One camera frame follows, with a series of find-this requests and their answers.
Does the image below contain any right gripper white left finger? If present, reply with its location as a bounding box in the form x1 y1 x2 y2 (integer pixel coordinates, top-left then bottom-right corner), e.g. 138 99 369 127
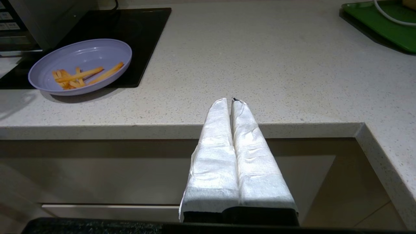
179 98 240 222

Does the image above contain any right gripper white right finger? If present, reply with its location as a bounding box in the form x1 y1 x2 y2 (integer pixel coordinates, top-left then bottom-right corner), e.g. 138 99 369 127
231 99 298 211

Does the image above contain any purple plastic plate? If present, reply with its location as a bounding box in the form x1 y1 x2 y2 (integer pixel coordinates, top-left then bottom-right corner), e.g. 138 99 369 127
28 38 133 96

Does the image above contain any silver Panasonic microwave oven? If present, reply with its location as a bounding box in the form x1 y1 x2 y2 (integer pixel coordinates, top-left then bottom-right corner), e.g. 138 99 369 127
0 0 98 58

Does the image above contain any grey cabinet front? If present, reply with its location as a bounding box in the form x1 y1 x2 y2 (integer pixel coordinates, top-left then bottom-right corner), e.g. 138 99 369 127
0 138 392 228

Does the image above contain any orange french fry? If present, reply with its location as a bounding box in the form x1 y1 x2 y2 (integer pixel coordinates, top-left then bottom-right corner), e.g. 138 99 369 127
55 67 104 84
52 71 70 90
75 67 86 87
86 70 112 86
57 69 78 88
94 62 124 82

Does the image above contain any black induction cooktop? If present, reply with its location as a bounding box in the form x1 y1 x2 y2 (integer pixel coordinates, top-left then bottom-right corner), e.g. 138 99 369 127
0 8 172 89

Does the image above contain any green plastic tray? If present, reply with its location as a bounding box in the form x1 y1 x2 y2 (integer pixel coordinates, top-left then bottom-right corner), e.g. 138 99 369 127
339 0 416 55

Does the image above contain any white power cable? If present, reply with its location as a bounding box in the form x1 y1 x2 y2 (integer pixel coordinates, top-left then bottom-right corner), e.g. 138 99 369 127
373 0 416 27

